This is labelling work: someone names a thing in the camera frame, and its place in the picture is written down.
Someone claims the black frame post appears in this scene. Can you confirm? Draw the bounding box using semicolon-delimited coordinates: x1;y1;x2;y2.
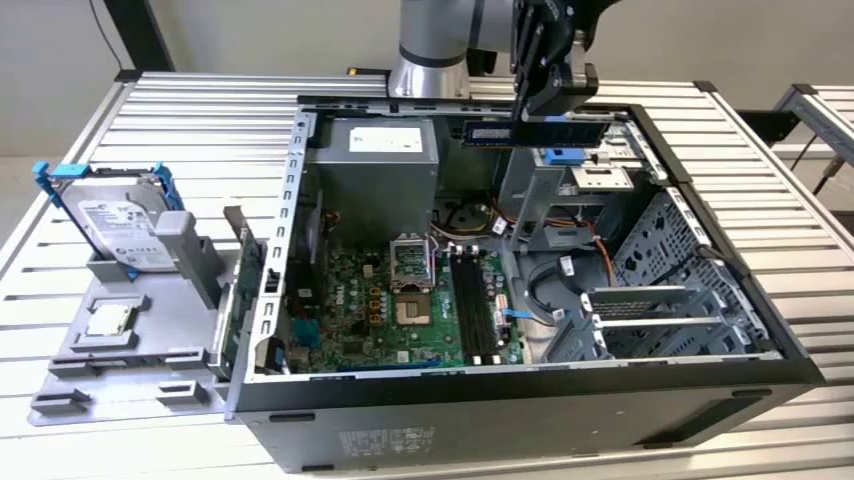
105;0;176;84

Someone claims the black RAM slot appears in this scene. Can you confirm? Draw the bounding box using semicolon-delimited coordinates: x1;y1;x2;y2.
456;244;491;366
448;244;481;366
465;244;499;366

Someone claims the thin black wall cable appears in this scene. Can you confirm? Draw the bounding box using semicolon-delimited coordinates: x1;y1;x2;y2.
85;0;126;71

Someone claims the grey power supply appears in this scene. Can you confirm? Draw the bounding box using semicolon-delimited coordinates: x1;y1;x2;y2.
309;117;441;246

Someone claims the green graphics card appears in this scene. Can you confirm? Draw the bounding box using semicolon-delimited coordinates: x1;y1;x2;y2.
211;227;268;377

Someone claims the blue port block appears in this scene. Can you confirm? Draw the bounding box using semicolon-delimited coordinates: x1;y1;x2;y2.
291;319;323;347

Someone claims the metal drive bay cage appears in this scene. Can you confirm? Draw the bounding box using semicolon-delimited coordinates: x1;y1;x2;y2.
496;118;668;251

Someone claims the CPU socket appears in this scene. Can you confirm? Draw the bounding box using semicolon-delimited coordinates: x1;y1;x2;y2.
392;294;439;326

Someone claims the orange wire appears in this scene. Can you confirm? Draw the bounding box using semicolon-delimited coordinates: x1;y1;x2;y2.
592;237;619;289

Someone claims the black open PC case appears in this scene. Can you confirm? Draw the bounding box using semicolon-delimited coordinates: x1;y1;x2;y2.
223;94;828;474

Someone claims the black wire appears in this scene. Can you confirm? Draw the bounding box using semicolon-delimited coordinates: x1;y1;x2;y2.
524;262;588;326

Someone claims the metal disk bay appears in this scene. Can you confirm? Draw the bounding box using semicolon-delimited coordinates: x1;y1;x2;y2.
545;284;782;361

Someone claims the hard disk in blue carrier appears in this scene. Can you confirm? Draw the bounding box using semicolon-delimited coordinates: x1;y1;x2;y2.
30;159;185;279

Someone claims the wire locking lever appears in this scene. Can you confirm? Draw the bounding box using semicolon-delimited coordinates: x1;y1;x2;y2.
428;237;443;294

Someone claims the blue expansion slot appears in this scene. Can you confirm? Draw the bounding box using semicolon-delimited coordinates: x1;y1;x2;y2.
336;357;441;374

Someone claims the grey parts rack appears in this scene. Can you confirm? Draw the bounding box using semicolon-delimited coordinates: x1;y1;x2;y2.
25;204;268;429

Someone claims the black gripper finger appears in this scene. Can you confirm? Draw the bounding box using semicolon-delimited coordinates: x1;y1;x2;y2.
509;19;600;121

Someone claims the green motherboard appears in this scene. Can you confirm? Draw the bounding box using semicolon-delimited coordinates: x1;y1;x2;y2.
285;244;528;374

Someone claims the metal socket cover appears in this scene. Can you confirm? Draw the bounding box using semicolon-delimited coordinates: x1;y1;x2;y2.
388;233;435;294

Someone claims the silver CPU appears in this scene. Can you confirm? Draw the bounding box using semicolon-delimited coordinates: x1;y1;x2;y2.
85;304;133;335

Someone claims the black case fan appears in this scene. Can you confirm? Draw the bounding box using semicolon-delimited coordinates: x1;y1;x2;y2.
295;199;329;281

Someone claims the bundle of power wires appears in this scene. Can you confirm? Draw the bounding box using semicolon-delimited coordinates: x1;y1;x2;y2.
431;198;509;242

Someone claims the metal slat side table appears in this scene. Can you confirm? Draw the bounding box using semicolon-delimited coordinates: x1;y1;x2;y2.
772;82;854;166

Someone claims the black table bracket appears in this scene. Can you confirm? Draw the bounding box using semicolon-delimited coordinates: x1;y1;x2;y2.
736;108;799;146

